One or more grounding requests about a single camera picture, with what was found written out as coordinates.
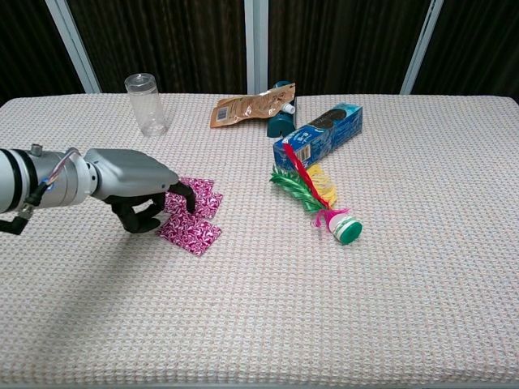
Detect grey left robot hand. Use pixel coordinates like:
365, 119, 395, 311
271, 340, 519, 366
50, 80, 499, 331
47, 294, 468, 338
84, 148, 197, 234

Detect clear plastic jar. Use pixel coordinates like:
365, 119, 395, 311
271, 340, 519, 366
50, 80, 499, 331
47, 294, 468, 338
123, 72, 169, 138

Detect brown spout pouch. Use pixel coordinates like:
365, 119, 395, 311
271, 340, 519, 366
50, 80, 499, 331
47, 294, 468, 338
209, 83, 298, 129

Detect dark curtain panel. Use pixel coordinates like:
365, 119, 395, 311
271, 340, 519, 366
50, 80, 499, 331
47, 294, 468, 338
267, 0, 431, 95
413, 0, 519, 102
0, 0, 87, 106
66, 0, 248, 95

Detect teal bottle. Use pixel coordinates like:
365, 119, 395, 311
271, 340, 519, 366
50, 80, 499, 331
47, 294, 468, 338
266, 80, 299, 138

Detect pink waffle tablecloth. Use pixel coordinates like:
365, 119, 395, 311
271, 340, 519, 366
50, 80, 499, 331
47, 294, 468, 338
0, 93, 519, 386

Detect blue cookie box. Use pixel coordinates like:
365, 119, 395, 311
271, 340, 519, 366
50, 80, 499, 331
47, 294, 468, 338
272, 102, 364, 169

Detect colourful feather shuttlecock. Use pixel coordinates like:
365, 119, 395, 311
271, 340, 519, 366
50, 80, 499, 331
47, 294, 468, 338
270, 141, 364, 246

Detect grey partition post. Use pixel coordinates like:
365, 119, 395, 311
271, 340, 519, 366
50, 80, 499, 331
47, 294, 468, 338
242, 0, 269, 95
44, 0, 102, 94
399, 0, 445, 95

